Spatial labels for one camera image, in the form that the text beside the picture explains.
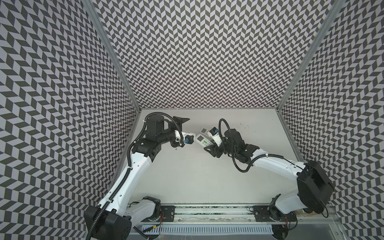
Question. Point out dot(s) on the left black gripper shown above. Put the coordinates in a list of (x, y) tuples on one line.
[(174, 125)]

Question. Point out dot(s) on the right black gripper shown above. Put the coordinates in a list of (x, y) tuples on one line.
[(217, 148)]

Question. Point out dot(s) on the small white remote control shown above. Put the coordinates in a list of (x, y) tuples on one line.
[(203, 141)]

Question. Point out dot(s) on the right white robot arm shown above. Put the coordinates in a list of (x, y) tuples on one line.
[(314, 188)]

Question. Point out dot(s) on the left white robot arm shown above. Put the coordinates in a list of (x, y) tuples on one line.
[(141, 154)]

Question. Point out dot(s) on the white remote with green buttons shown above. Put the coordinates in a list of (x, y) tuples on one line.
[(208, 133)]

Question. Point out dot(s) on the white ventilation grille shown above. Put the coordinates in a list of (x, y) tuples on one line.
[(211, 230)]

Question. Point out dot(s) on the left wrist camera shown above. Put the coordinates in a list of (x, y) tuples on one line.
[(188, 138)]

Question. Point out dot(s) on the aluminium front rail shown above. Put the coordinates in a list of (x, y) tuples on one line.
[(195, 214)]

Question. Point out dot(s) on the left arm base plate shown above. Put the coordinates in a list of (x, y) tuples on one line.
[(167, 214)]

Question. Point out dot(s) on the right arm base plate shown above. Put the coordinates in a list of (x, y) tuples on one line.
[(264, 213)]

